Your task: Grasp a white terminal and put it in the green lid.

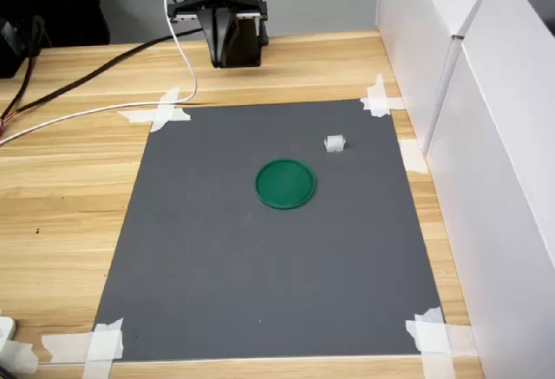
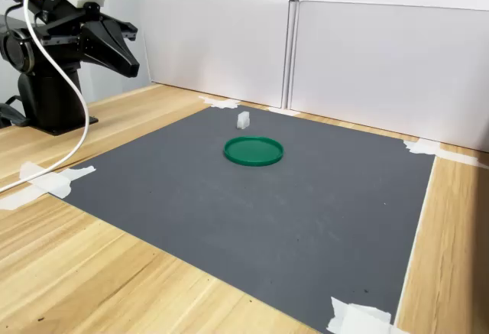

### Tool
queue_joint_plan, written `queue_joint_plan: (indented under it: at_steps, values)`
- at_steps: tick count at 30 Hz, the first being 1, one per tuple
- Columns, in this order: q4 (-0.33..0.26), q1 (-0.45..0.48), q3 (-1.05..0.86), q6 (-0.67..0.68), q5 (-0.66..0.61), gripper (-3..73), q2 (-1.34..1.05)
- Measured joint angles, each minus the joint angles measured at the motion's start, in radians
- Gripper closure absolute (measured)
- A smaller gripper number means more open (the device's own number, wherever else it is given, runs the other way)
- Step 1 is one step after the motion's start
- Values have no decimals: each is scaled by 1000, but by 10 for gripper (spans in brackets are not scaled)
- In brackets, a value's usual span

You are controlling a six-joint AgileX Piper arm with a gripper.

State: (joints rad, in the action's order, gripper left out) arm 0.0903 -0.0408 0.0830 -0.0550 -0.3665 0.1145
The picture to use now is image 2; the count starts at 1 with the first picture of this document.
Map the dark grey mat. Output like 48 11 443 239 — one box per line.
63 106 436 334

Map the black cable bundle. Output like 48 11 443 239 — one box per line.
0 95 30 128

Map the white camera cable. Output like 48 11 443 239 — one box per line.
0 0 91 194

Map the round green lid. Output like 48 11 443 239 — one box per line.
223 135 285 168

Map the white tape piece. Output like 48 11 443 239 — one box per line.
326 296 412 334
267 106 302 117
0 161 96 212
198 96 241 110
403 138 489 170

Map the small white plastic terminal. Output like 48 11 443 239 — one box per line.
235 111 252 131

